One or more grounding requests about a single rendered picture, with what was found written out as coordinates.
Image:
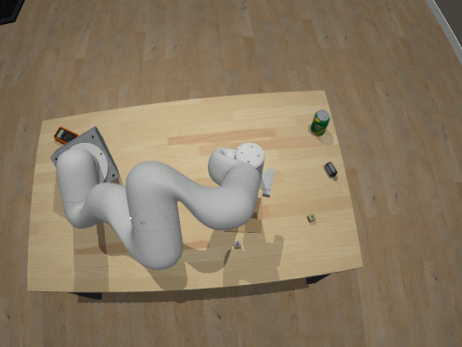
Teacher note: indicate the green soda can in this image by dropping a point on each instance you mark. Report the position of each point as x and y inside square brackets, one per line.
[320, 122]

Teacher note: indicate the orange and black multimeter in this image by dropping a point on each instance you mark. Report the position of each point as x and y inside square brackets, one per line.
[64, 136]

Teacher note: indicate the tan square mat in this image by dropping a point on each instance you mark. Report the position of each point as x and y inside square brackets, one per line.
[254, 225]

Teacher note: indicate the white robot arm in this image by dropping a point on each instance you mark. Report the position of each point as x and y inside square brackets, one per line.
[154, 239]

